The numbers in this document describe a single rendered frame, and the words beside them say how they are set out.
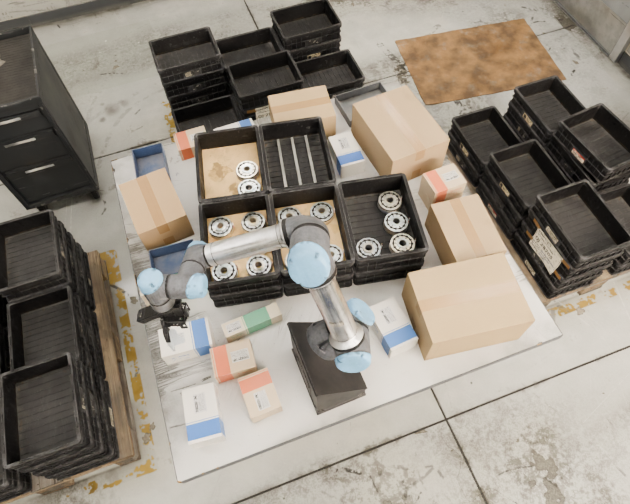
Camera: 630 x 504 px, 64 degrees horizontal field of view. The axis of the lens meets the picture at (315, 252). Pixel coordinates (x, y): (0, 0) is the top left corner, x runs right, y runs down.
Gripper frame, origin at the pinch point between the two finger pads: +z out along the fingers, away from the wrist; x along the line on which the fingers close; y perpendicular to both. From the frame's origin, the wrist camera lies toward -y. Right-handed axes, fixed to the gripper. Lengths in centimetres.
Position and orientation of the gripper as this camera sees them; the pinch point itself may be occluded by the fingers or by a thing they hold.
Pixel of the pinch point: (175, 331)
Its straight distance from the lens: 185.7
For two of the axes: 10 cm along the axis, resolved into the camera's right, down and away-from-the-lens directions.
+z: 0.6, 5.7, 8.2
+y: 10.0, -0.6, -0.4
